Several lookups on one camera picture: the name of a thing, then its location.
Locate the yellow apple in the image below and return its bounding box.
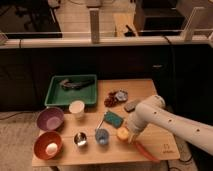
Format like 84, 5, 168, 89
117, 127, 129, 141

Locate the small metal cup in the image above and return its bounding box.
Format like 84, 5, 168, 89
74, 132, 87, 147

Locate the white rail bar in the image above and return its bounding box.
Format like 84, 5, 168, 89
0, 35, 213, 49

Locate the blue cup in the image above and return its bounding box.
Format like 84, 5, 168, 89
95, 129, 109, 145

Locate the green plastic tray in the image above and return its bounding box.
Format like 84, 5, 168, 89
45, 74, 98, 106

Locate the blue silver wrapper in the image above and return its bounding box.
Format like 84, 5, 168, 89
115, 90, 128, 102

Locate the red bowl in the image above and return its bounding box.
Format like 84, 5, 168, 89
34, 131, 62, 160

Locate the white paper cup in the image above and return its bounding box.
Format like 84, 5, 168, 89
69, 100, 85, 119

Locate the white egg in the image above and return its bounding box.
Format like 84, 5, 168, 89
46, 143, 58, 155

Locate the red grapes bunch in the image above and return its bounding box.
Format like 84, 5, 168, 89
104, 91, 118, 107

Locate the purple bowl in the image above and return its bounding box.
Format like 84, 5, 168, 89
37, 107, 64, 131

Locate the grey toy in tray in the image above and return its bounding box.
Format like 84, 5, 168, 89
59, 79, 94, 90

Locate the green sponge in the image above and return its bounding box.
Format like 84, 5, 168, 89
104, 111, 123, 128

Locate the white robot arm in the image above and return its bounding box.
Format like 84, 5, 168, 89
126, 95, 213, 156

